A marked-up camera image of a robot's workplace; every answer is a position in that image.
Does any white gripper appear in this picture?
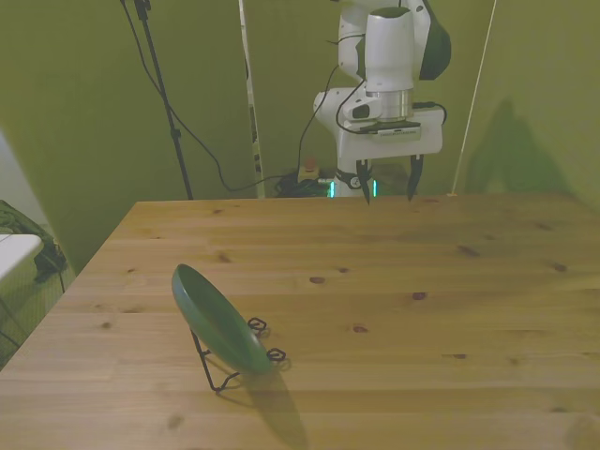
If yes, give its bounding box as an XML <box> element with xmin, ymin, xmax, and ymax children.
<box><xmin>337</xmin><ymin>107</ymin><xmax>444</xmax><ymax>206</ymax></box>

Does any black wire plate stand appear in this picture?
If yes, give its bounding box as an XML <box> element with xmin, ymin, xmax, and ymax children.
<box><xmin>189</xmin><ymin>317</ymin><xmax>289</xmax><ymax>395</ymax></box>

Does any red emergency stop button box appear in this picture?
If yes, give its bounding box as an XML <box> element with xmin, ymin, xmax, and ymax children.
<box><xmin>296</xmin><ymin>157</ymin><xmax>323</xmax><ymax>185</ymax></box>

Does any dark cloth bag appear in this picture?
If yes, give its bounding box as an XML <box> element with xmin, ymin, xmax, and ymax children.
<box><xmin>0</xmin><ymin>200</ymin><xmax>68</xmax><ymax>283</ymax></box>

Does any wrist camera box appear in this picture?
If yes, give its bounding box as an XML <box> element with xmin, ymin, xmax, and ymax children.
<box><xmin>343</xmin><ymin>96</ymin><xmax>423</xmax><ymax>140</ymax></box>

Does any small white side table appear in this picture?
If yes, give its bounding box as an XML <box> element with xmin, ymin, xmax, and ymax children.
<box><xmin>0</xmin><ymin>233</ymin><xmax>44</xmax><ymax>283</ymax></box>

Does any white partition edge strip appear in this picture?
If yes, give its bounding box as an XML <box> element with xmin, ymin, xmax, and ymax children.
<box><xmin>237</xmin><ymin>0</ymin><xmax>265</xmax><ymax>199</ymax></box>

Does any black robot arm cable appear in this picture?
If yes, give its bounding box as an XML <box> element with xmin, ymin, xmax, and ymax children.
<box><xmin>297</xmin><ymin>63</ymin><xmax>341</xmax><ymax>187</ymax></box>

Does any green round plate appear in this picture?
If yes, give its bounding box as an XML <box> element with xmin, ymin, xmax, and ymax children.
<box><xmin>171</xmin><ymin>262</ymin><xmax>274</xmax><ymax>376</ymax></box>

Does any black cable bundle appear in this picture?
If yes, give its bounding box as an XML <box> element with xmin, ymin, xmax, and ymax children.
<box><xmin>273</xmin><ymin>174</ymin><xmax>330</xmax><ymax>199</ymax></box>

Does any black tripod stand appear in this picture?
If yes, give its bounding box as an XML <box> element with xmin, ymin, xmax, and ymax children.
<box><xmin>133</xmin><ymin>0</ymin><xmax>194</xmax><ymax>202</ymax></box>

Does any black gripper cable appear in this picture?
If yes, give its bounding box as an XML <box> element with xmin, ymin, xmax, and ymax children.
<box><xmin>412</xmin><ymin>100</ymin><xmax>448</xmax><ymax>126</ymax></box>

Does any thin white rod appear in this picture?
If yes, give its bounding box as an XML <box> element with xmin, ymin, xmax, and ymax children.
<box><xmin>451</xmin><ymin>0</ymin><xmax>498</xmax><ymax>197</ymax></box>

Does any black stand cable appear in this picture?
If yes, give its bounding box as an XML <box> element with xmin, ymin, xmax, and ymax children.
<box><xmin>119</xmin><ymin>0</ymin><xmax>282</xmax><ymax>193</ymax></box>

